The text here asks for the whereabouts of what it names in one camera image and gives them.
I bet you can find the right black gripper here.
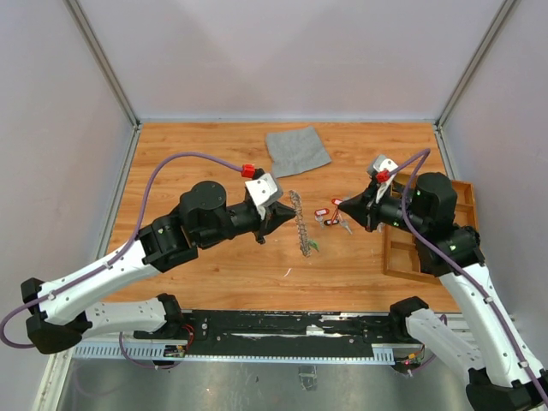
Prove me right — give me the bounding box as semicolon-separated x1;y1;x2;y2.
338;181;428;235

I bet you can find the green key tag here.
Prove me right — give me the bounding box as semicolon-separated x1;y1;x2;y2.
308;240;319;252

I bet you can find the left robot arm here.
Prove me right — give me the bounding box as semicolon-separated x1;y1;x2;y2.
21;175;295;354

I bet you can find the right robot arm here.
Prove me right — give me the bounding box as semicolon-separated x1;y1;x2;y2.
338;171;547;410

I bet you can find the dark brown key tag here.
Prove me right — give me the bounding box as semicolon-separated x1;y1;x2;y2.
321;217;352;235

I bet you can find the grey cloth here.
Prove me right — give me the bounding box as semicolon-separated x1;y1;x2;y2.
265;126;331;178

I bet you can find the wooden compartment tray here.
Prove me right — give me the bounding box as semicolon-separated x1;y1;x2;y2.
382;179;477;283

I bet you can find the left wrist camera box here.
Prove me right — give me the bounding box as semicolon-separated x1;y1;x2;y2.
245;173;283;220

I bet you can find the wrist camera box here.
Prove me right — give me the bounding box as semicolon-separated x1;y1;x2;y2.
366;153;400;205
245;173;283;220

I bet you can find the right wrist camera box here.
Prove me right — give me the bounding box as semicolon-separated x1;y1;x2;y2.
366;153;400;205

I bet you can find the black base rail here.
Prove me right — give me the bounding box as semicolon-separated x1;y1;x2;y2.
132;310;419;358

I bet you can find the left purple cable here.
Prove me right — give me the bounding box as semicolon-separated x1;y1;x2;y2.
0;152;256;350

